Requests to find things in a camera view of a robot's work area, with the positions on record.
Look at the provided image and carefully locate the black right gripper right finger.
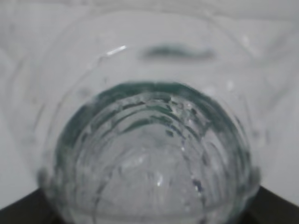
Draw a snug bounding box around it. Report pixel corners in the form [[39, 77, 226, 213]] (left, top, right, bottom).
[[245, 187, 299, 224]]

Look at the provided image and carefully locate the clear water bottle green label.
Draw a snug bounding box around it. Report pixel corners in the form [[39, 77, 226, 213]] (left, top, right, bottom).
[[0, 0, 299, 224]]

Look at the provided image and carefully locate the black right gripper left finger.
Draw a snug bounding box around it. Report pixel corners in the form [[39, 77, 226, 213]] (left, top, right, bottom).
[[0, 189, 58, 224]]

